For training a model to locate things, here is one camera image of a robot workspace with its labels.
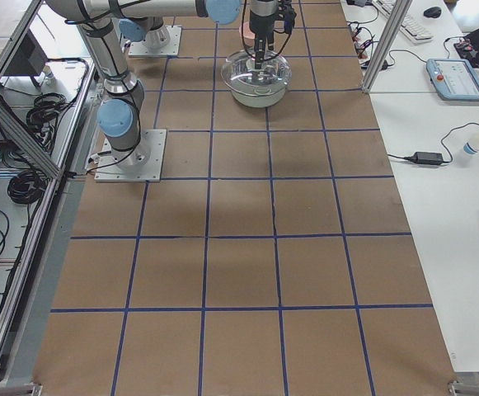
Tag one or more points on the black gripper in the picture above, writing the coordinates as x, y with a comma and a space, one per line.
260, 25

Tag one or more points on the glass pot lid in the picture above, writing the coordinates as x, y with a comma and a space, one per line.
239, 67

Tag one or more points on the pink bowl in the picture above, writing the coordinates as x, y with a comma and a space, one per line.
246, 31

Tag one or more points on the white keyboard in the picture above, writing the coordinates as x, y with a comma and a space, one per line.
410, 27

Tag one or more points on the black computer mouse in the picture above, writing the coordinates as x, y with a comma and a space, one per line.
432, 12

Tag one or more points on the black power adapter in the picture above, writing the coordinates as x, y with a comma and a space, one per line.
426, 158

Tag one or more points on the blue teach pendant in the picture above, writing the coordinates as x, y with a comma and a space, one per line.
453, 79

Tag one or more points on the paper cup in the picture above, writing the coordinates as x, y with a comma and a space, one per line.
471, 147

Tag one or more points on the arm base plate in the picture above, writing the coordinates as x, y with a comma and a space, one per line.
138, 50
143, 164

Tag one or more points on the aluminium frame post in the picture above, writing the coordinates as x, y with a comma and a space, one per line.
387, 37

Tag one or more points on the aluminium side frame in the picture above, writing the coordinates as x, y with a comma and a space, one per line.
47, 101

